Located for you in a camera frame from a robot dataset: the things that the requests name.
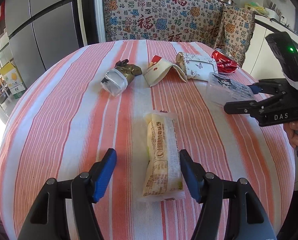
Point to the plastic cup gold wrapper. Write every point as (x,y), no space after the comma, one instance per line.
(117,79)

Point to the clear plastic lid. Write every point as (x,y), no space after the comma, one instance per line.
(221,90)

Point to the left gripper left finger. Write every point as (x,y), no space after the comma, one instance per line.
(47,218)

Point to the crushed red soda can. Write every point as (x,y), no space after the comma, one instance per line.
(225,62)

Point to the pink striped tablecloth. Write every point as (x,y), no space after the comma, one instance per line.
(65,122)

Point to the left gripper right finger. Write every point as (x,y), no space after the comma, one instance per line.
(247,218)

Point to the grey refrigerator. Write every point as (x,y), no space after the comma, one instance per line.
(41,33)

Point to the yellowish bread wrapper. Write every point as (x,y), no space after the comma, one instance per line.
(163,180)

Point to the floral butterfly paper cup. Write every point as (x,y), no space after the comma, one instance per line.
(196,66)

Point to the person right hand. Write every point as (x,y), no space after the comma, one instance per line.
(290,129)

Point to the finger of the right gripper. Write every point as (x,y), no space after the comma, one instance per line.
(264,107)
(269,86)

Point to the patterned fu character cloth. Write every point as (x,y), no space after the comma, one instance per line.
(210,22)

